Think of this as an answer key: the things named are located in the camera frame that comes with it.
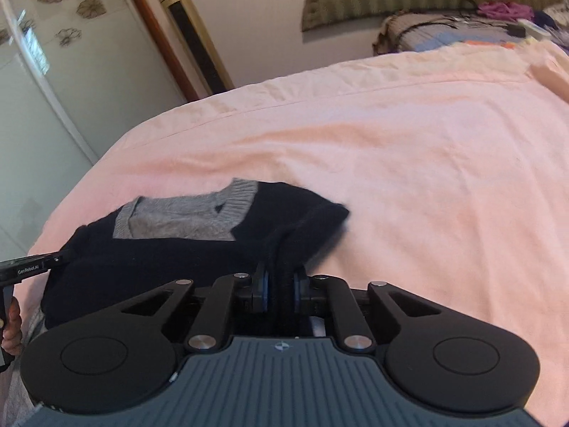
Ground pink bed sheet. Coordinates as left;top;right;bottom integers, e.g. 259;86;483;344
27;38;569;423

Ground white wardrobe with flower print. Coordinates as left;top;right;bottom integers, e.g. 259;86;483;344
0;0;186;261

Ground pile of crumpled clothes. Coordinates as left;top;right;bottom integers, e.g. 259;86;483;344
533;2;569;56

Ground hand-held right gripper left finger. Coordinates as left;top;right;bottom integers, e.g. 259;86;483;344
118;263;270;351

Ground beige knit blanket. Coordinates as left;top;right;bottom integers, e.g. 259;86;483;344
372;9;465;56

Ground person's left hand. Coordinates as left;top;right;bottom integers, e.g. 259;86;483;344
0;297;24;357

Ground purple cloth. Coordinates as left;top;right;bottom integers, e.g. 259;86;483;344
477;1;535;23

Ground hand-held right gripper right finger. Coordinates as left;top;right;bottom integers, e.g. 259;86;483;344
291;263;445;352

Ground navy and grey knit sweater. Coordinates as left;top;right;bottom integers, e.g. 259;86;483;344
41;178;351;331

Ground gold and black tower fan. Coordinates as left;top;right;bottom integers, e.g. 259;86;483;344
152;0;235;96

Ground black cable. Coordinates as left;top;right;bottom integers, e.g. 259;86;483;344
402;0;516;32

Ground brown wooden door frame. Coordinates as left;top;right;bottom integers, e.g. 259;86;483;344
115;0;202;102

